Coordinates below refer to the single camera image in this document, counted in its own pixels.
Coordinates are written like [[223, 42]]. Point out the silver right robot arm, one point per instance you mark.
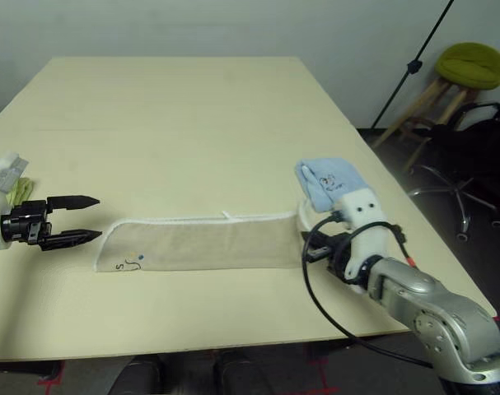
[[439, 304]]

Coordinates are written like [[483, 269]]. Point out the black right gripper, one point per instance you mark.
[[340, 251]]

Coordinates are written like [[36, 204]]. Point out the folded blue towel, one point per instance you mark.
[[328, 193]]

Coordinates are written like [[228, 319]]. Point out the black robot left foot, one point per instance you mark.
[[138, 376]]

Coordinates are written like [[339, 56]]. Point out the beige towel with white trim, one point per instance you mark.
[[200, 247]]

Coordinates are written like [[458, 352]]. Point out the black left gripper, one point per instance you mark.
[[25, 224]]

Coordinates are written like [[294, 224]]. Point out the black robot right foot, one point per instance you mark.
[[241, 374]]

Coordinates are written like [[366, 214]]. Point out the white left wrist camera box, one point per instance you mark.
[[4, 173]]

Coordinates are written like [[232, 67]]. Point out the black robot foot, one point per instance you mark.
[[241, 374], [138, 376]]

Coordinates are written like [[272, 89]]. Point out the green cushion wooden stool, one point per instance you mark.
[[468, 61]]

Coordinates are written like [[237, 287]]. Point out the folded green towel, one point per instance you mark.
[[23, 189]]

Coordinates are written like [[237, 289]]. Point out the black tripod stand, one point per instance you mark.
[[414, 66]]

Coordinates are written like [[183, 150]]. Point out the black office chair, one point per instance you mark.
[[459, 136]]

